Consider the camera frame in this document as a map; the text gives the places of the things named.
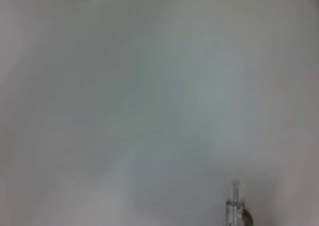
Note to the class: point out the silver ballpoint pen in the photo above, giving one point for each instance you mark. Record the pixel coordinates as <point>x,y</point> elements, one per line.
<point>234,208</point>

